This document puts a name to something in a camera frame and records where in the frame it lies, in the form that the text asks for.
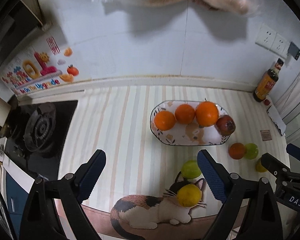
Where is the small orange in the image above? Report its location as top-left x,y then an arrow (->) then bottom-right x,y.
154,110 -> 176,131
175,104 -> 196,124

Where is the dark reddish orange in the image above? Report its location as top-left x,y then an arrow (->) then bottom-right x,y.
228,142 -> 246,160

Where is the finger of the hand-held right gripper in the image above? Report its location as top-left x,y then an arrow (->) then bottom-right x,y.
286,143 -> 300,162
261,152 -> 291,178

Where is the yellow orange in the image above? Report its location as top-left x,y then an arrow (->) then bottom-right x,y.
177,184 -> 202,208

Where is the soy sauce bottle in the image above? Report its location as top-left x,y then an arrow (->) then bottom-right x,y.
253,58 -> 285,103

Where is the black gas stove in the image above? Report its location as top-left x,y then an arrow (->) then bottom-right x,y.
0,100 -> 78,180

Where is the white paper packet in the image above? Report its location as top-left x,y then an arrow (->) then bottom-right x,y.
266,105 -> 287,137

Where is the dark cooking pot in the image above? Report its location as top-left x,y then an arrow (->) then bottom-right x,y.
0,97 -> 23,139

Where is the large orange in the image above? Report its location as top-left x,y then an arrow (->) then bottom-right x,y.
195,101 -> 219,127

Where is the range hood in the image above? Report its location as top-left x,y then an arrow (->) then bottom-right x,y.
0,0 -> 44,80

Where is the grey plug adapter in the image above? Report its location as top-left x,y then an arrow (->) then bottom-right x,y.
287,41 -> 300,60

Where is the patterned oval ceramic plate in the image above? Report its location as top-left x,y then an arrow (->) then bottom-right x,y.
150,100 -> 232,147

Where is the blue cabinet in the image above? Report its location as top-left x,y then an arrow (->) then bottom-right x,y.
5,170 -> 35,240

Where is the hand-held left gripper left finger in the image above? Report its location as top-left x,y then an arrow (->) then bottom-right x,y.
19,149 -> 107,240

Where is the dark red bruised apple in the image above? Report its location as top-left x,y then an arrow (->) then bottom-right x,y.
216,115 -> 236,136

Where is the cat shaped mat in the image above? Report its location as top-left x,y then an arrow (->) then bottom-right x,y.
110,171 -> 207,240

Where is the green lime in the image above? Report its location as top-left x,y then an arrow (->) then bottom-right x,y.
244,143 -> 259,160

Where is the white wall socket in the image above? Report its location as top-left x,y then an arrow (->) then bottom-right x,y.
274,32 -> 292,55
255,24 -> 278,50

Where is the yellow lemon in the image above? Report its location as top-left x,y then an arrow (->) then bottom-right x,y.
255,158 -> 268,173

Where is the small brown card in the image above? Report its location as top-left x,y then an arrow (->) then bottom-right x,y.
260,129 -> 272,141

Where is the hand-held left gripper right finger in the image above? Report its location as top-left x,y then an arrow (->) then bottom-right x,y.
197,149 -> 283,240

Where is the colourful wall sticker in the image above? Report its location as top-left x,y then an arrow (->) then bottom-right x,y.
0,36 -> 79,96

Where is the white window frame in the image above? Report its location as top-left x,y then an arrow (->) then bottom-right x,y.
274,55 -> 300,143

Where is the striped table mat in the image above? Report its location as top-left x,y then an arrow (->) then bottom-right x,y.
59,85 -> 290,220

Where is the yellow-green citrus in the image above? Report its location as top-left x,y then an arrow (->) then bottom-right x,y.
181,160 -> 202,179

